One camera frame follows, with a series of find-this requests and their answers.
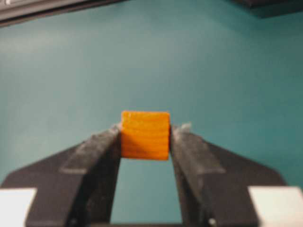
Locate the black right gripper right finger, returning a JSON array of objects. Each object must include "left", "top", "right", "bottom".
[{"left": 170, "top": 125, "right": 285, "bottom": 227}]

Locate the orange wooden block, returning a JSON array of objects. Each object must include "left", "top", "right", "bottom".
[{"left": 121, "top": 111, "right": 170, "bottom": 161}]

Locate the grey metal table-edge rail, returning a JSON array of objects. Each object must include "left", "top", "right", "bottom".
[{"left": 0, "top": 0, "right": 100, "bottom": 27}]

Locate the dark object at corner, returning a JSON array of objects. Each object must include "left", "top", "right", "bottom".
[{"left": 231, "top": 0, "right": 303, "bottom": 18}]

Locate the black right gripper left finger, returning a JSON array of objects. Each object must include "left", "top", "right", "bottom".
[{"left": 0, "top": 125, "right": 121, "bottom": 227}]

